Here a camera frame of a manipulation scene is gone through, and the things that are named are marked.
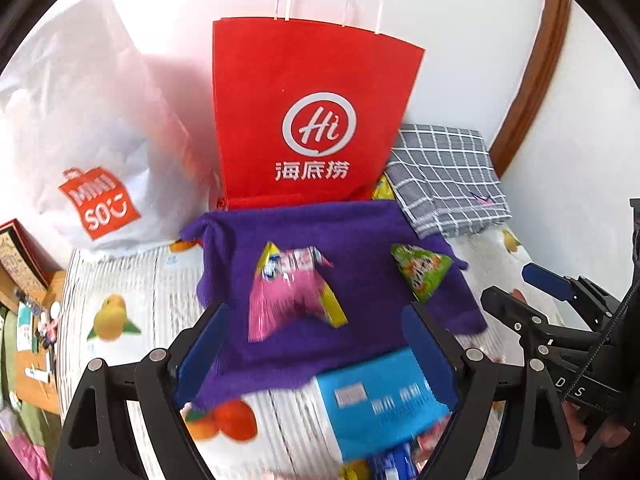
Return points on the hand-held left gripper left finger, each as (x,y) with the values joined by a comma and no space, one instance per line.
(200,355)

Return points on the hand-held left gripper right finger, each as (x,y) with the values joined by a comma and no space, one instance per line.
(426,355)

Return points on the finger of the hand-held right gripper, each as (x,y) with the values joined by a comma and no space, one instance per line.
(545,278)
(507,310)

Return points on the pink snack packet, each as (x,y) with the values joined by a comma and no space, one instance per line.
(290,295)

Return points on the person's right hand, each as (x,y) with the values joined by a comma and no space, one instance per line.
(575,427)

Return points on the light blue tissue pack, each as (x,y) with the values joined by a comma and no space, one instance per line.
(370,405)

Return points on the pink-red candy packet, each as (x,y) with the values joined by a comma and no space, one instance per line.
(430,440)

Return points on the green triangular snack packet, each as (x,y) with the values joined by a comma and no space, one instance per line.
(420,270)

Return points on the fruit-printed white mat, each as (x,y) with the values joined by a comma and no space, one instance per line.
(145,285)

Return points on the purple cloth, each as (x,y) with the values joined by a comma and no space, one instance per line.
(365,280)

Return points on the small dark blue packet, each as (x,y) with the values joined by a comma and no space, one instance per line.
(392,462)

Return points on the grey checked cloth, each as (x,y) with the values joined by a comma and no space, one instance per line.
(440,180)

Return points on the wooden desk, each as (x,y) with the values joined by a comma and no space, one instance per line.
(40,380)

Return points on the yellow-green snack packet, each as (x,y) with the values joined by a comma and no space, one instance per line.
(384,187)

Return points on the teal small box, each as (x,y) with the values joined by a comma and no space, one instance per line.
(23,330)

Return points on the dark red framed board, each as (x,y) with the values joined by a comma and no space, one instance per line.
(25,260)

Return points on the pink cloth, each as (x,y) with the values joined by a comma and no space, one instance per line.
(22,457)

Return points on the white paper bag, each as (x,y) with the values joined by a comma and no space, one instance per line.
(90,110)

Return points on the red paper bag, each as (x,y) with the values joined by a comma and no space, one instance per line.
(310,60)

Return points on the brown wooden door frame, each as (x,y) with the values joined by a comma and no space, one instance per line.
(537,75)

